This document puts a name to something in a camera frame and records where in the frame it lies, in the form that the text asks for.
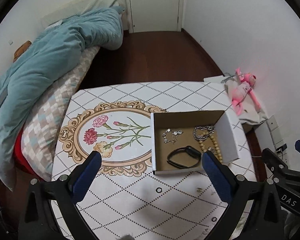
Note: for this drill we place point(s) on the checked patterned mattress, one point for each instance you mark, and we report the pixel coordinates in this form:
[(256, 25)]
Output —
[(40, 131)]

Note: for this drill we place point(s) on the white cardboard jewelry box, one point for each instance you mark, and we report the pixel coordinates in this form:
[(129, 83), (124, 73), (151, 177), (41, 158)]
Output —
[(212, 128)]

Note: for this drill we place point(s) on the white door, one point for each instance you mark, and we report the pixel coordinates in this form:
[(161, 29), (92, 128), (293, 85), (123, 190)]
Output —
[(154, 15)]

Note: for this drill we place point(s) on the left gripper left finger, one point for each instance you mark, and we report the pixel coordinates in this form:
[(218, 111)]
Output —
[(71, 189)]

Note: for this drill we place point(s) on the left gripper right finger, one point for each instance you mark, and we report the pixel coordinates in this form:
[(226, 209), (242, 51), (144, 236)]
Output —
[(231, 190)]

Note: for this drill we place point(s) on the black power adapter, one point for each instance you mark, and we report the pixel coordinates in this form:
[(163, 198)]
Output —
[(281, 148)]

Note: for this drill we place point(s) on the brown wooden headboard piece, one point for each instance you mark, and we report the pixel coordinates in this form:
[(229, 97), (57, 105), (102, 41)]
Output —
[(21, 50)]

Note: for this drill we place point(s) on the pink panther plush toy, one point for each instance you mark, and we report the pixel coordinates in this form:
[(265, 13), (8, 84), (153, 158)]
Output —
[(247, 82)]

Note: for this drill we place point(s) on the teal quilted duvet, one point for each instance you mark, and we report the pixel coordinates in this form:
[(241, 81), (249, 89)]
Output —
[(51, 55)]

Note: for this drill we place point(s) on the white wall socket strip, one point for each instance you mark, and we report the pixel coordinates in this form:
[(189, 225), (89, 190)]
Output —
[(279, 131)]

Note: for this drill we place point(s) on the black smart band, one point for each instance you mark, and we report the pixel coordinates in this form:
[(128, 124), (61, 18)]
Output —
[(184, 157)]

